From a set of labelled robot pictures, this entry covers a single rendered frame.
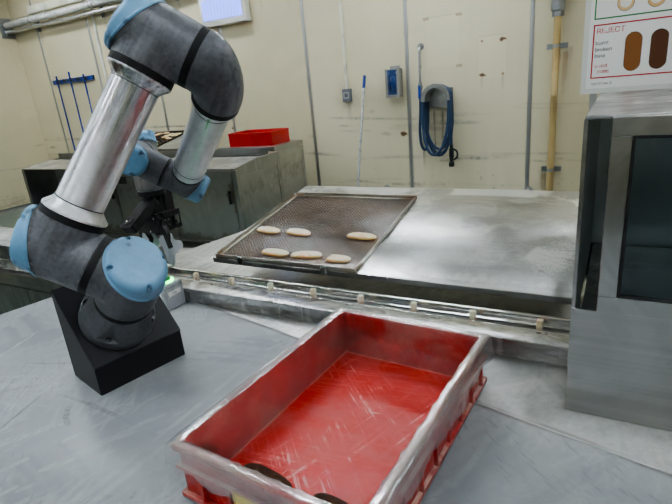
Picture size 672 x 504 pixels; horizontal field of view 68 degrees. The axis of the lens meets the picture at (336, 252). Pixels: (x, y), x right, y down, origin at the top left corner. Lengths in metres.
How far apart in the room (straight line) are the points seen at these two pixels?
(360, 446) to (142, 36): 0.76
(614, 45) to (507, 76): 3.05
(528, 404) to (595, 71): 1.13
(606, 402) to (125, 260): 0.85
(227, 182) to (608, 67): 3.06
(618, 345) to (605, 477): 0.19
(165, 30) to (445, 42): 4.11
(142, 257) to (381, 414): 0.52
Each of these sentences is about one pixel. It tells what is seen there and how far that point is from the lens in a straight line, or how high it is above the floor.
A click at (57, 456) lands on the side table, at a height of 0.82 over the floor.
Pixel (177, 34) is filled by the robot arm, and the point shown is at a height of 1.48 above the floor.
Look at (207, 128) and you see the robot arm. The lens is 1.06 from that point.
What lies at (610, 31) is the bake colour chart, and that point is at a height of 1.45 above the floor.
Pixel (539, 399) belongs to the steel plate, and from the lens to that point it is 0.98.
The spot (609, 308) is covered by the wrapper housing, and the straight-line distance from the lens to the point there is 0.86.
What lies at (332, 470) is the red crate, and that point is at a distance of 0.82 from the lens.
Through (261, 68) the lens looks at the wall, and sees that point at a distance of 5.86.
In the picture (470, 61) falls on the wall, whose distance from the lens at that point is 4.86.
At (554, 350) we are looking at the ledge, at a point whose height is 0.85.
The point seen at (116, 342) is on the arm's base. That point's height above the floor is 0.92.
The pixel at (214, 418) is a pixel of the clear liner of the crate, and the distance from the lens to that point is 0.81.
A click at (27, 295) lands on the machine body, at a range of 2.21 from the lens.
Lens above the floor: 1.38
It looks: 19 degrees down
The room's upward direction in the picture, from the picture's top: 5 degrees counter-clockwise
